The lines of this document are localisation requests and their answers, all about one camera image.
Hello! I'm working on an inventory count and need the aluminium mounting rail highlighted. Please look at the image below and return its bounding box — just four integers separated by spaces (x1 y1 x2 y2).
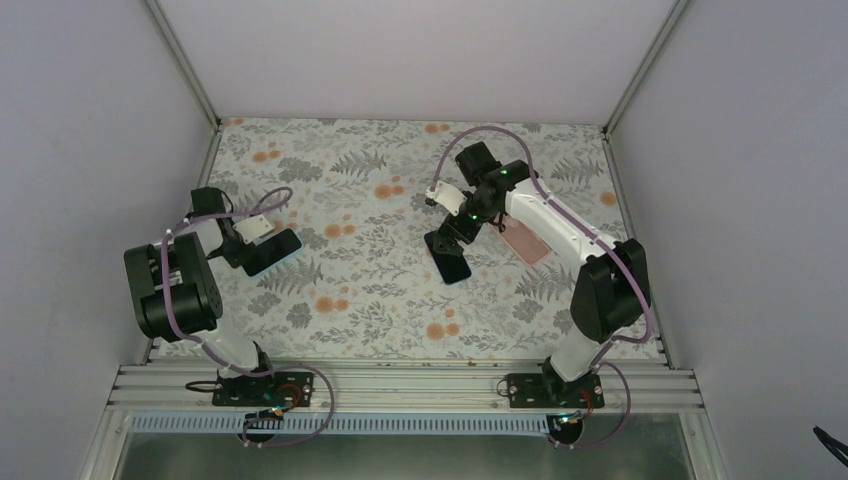
106 358 705 414

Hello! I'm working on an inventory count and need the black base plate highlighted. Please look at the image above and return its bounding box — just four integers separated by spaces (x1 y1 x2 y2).
211 371 315 408
503 372 605 409

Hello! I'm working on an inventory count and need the slotted grey cable duct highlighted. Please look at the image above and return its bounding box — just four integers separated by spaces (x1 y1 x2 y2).
129 412 551 436

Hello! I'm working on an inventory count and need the black object at edge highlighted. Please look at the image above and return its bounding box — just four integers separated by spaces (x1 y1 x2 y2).
812 426 848 467

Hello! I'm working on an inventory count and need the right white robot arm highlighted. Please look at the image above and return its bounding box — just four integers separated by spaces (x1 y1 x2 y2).
425 142 654 407

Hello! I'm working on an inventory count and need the left aluminium corner post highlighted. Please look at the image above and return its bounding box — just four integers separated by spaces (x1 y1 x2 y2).
142 0 221 130

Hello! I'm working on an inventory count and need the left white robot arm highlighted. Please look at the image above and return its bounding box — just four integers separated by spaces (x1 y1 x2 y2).
123 187 279 405

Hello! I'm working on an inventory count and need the pink phone case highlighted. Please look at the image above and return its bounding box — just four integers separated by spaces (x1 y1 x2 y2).
493 218 551 266

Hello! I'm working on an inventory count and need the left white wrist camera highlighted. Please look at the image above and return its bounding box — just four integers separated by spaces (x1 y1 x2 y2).
233 215 275 244

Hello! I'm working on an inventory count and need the aluminium corner post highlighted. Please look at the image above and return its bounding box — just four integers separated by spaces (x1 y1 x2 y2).
142 0 221 130
602 0 690 141

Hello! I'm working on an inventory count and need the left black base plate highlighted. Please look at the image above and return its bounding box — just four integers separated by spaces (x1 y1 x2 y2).
211 371 315 408

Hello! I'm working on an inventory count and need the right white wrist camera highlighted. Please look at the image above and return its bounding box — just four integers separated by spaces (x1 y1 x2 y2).
425 180 468 217

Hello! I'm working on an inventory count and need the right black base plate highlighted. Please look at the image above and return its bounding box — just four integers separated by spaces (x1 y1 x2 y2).
503 372 605 409

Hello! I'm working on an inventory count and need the right aluminium corner post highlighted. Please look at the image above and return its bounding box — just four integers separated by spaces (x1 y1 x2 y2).
602 0 690 141

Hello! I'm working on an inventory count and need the floral patterned table mat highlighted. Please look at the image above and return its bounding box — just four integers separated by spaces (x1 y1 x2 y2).
209 117 625 360

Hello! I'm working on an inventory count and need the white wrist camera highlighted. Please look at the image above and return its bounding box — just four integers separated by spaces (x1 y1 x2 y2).
425 180 468 217
233 215 275 244

